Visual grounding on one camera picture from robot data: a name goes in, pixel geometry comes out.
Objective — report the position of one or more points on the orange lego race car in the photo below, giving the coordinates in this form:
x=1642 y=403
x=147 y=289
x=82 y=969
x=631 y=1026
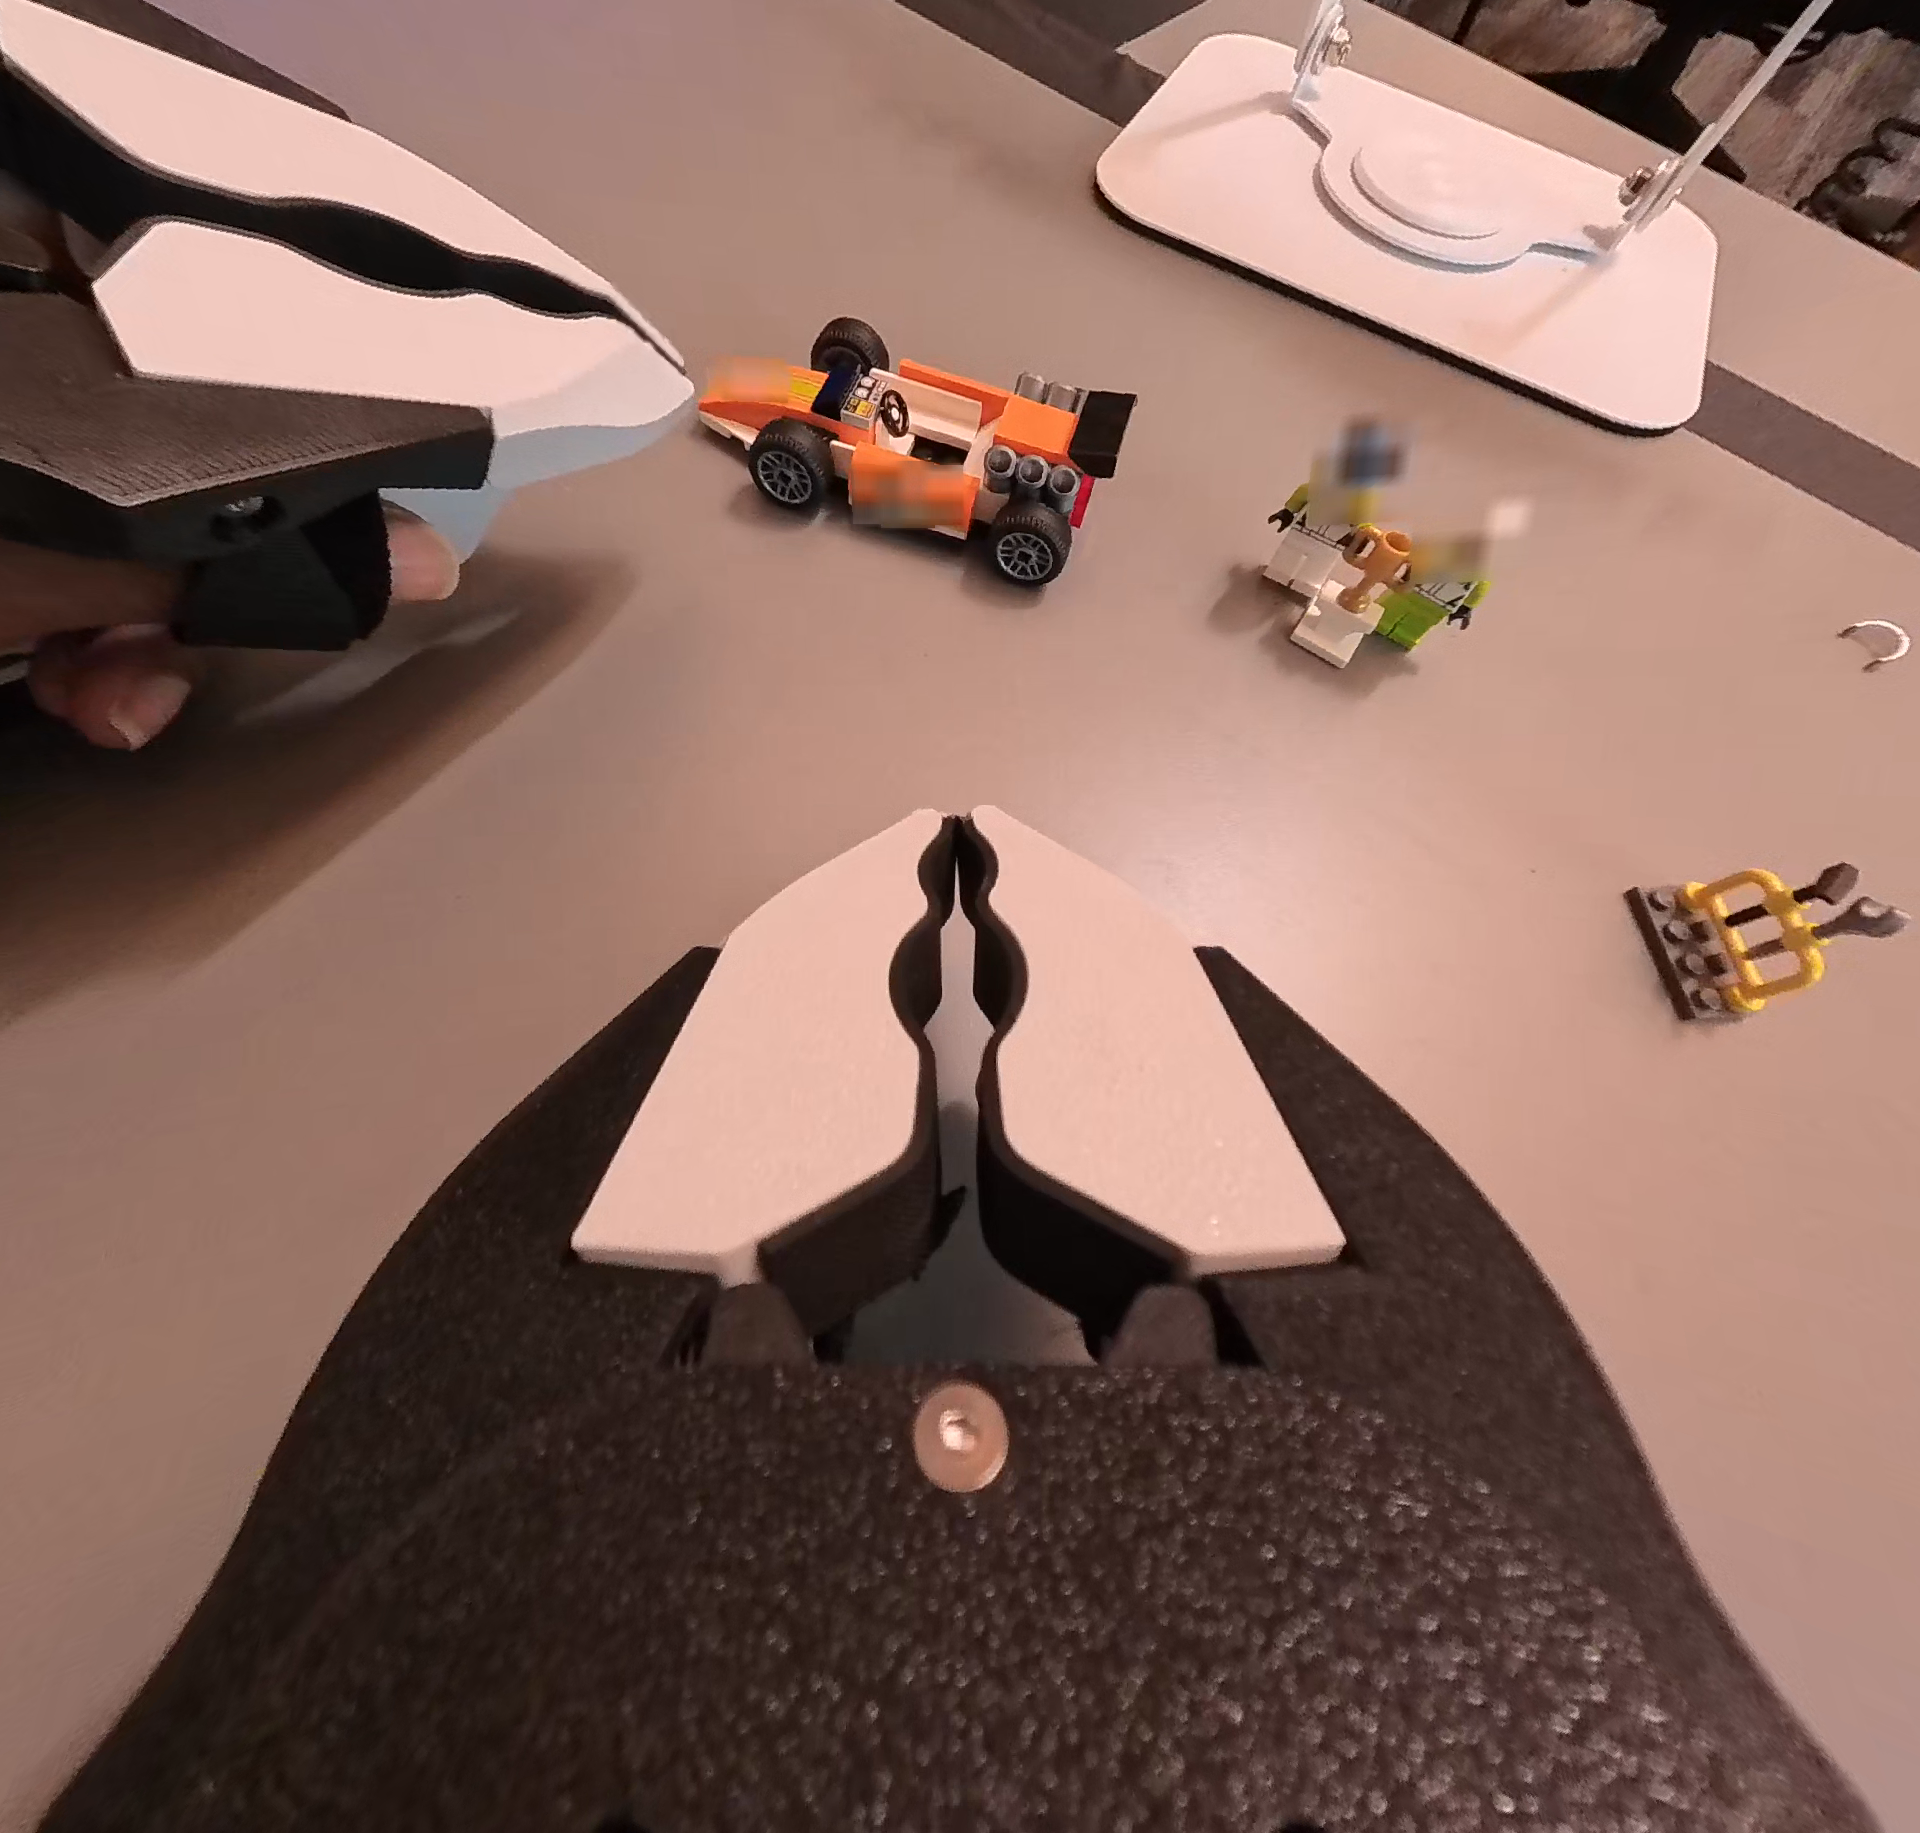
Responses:
x=930 y=440

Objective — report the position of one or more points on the lime white lego minifigure torso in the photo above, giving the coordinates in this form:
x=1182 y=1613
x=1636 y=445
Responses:
x=1435 y=616

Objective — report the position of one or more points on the dark grey lego plate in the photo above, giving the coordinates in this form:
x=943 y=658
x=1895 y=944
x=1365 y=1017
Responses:
x=1670 y=933

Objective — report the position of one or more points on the person's left hand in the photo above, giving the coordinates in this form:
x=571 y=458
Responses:
x=91 y=648

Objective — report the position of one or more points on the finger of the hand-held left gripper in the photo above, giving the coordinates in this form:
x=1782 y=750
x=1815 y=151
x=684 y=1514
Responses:
x=270 y=140
x=361 y=320

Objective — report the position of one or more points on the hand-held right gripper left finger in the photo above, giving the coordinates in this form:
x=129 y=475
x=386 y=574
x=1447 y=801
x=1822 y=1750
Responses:
x=766 y=1099

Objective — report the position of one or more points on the yellow lego hand truck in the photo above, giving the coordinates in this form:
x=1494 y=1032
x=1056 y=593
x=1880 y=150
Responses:
x=1718 y=892

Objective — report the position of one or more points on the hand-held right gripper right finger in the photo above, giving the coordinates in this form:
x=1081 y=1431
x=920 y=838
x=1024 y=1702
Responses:
x=1155 y=1099

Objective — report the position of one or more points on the gold lego piece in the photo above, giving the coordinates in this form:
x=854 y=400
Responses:
x=1381 y=550

